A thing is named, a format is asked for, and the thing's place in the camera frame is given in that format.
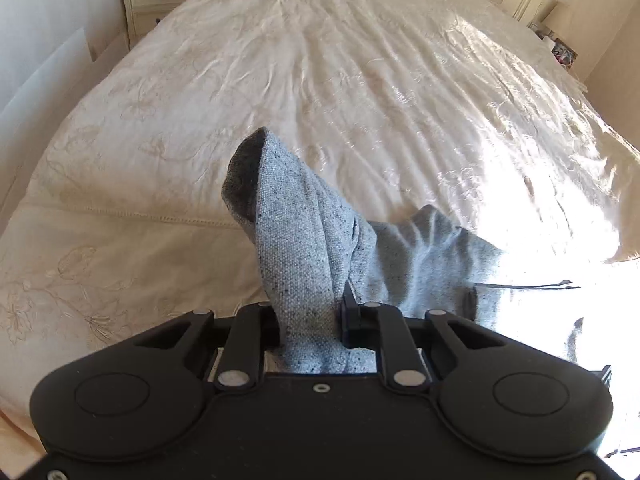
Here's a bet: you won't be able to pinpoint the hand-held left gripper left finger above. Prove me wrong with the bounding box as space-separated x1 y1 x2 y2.
132 302 280 393

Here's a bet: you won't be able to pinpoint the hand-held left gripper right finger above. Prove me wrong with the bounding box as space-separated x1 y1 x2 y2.
341 285 506 393

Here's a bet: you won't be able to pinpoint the grey speckled pants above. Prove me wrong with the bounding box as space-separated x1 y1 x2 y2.
222 127 585 376

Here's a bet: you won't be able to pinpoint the cream embroidered bedspread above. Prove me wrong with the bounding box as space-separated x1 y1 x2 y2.
0 0 640 463

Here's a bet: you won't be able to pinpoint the framed picture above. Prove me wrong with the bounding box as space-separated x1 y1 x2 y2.
550 41 577 67

